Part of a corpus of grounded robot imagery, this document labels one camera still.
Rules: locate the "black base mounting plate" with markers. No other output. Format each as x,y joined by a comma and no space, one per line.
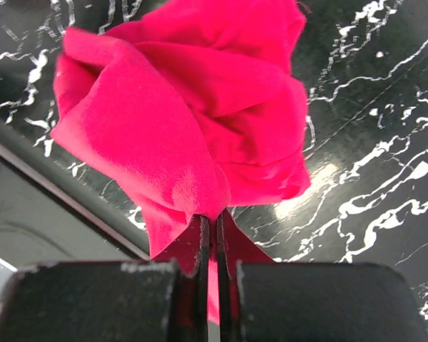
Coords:
54,216

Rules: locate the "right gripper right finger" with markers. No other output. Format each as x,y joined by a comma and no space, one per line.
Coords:
232,246

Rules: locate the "crimson red t-shirt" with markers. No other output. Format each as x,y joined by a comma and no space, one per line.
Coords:
191,109

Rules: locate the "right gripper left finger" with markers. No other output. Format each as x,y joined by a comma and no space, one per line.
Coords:
189,254

